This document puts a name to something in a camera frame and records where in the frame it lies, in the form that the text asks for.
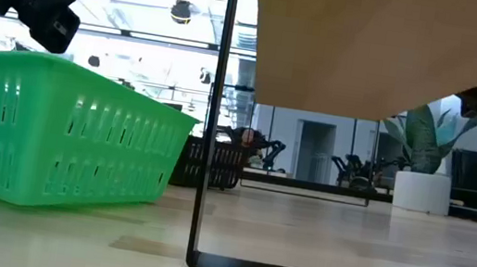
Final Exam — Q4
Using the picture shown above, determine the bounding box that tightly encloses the green plastic basket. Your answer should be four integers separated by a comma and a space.
0, 46, 207, 230

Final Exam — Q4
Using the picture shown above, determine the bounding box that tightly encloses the black plastic basket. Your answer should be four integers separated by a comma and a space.
168, 133, 251, 196

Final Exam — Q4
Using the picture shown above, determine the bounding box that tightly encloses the green artificial plant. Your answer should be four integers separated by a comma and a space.
376, 97, 477, 182

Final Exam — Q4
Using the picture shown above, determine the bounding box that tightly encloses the white plant pot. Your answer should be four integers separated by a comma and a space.
390, 168, 454, 217

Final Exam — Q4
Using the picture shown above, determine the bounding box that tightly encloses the black round ceiling fixture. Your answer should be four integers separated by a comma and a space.
168, 0, 195, 27

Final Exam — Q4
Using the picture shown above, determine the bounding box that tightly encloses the grey door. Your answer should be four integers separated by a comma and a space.
290, 119, 339, 185

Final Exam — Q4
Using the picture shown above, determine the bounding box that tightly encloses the person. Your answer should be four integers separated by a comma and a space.
222, 123, 270, 153

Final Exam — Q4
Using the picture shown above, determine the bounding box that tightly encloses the black aluminium table frame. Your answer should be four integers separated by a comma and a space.
237, 170, 477, 228

